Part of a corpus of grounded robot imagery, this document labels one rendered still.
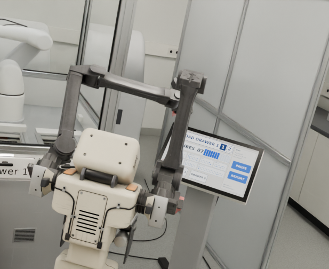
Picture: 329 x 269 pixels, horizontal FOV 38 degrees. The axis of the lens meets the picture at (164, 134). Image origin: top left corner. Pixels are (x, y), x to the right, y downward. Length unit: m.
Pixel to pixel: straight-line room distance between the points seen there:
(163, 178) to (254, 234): 1.73
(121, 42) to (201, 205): 0.96
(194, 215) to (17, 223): 0.96
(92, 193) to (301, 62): 1.83
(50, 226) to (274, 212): 1.40
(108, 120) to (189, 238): 0.80
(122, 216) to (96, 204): 0.10
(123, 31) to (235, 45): 1.42
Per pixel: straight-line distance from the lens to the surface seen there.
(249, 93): 3.52
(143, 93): 2.10
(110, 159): 1.64
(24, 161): 2.59
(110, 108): 2.59
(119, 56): 2.53
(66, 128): 1.88
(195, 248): 2.78
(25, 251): 2.87
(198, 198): 2.66
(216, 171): 2.54
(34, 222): 2.78
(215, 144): 2.60
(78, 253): 1.80
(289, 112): 3.12
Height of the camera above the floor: 1.92
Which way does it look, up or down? 17 degrees down
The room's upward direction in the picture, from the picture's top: 12 degrees clockwise
